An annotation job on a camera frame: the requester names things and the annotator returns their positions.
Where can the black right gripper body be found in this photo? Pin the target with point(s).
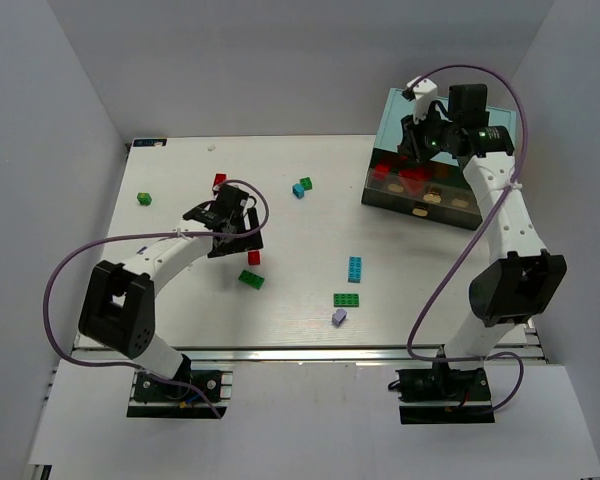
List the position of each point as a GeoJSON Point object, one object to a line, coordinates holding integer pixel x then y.
{"type": "Point", "coordinates": [410, 141]}

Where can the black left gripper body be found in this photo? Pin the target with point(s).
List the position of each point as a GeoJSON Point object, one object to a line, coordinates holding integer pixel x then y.
{"type": "Point", "coordinates": [241, 239]}

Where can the red rounded lego brick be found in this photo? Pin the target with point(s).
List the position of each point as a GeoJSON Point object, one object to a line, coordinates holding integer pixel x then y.
{"type": "Point", "coordinates": [414, 180]}

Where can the small red square lego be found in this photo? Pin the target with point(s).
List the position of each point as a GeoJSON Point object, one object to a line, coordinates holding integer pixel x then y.
{"type": "Point", "coordinates": [254, 258]}

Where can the green long lego brick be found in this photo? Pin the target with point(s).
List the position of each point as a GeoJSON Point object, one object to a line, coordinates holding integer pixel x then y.
{"type": "Point", "coordinates": [342, 300]}

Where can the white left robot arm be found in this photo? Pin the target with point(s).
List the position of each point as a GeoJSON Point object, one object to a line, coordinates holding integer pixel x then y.
{"type": "Point", "coordinates": [119, 308]}

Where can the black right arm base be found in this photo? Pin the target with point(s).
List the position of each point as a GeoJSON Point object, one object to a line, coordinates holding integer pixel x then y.
{"type": "Point", "coordinates": [440, 396]}

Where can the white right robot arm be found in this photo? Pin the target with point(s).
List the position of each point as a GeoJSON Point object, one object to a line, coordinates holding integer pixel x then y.
{"type": "Point", "coordinates": [522, 275]}

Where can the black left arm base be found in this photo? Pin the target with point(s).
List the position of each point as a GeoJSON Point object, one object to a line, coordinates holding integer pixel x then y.
{"type": "Point", "coordinates": [209, 400]}

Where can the large red lego brick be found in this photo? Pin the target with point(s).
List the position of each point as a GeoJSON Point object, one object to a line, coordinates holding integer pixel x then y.
{"type": "Point", "coordinates": [219, 178]}

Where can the teal drawer organizer box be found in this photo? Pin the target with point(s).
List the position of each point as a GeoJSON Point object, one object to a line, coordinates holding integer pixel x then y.
{"type": "Point", "coordinates": [416, 166]}

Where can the clear open drawer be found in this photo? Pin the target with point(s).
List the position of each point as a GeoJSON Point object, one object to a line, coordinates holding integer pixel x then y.
{"type": "Point", "coordinates": [436, 193]}

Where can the green flat lego plate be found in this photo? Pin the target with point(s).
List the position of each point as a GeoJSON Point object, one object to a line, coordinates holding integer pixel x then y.
{"type": "Point", "coordinates": [251, 279]}

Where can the small cyan lego brick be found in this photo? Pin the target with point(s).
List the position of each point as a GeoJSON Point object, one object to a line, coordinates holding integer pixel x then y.
{"type": "Point", "coordinates": [298, 191]}

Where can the green yellow lego cube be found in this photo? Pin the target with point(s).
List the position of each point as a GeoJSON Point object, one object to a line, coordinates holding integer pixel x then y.
{"type": "Point", "coordinates": [144, 198]}

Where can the small green lego brick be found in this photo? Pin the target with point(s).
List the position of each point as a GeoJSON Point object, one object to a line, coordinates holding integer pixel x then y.
{"type": "Point", "coordinates": [306, 183]}

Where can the dark corner label sticker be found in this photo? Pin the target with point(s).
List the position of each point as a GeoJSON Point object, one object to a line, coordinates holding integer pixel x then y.
{"type": "Point", "coordinates": [149, 142]}

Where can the long cyan lego brick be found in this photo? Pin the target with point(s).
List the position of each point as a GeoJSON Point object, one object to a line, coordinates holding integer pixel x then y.
{"type": "Point", "coordinates": [354, 269]}

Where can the lilac lego piece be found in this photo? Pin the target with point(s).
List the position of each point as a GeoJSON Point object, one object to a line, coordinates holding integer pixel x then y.
{"type": "Point", "coordinates": [339, 316]}

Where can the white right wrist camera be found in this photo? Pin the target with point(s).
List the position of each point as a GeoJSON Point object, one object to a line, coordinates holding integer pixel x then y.
{"type": "Point", "coordinates": [421, 92]}

